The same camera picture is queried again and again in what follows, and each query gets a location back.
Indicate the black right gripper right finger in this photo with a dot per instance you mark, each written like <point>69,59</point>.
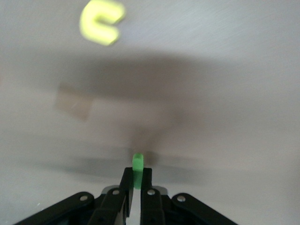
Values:
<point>152,206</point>

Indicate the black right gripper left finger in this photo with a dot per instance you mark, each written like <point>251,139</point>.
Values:
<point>110,206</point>

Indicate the green letter l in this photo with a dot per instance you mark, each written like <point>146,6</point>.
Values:
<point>137,166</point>

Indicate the yellow letter u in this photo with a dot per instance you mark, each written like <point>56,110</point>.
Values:
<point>91,25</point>

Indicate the dark brown tape patch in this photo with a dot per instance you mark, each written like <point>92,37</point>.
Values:
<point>73,103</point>

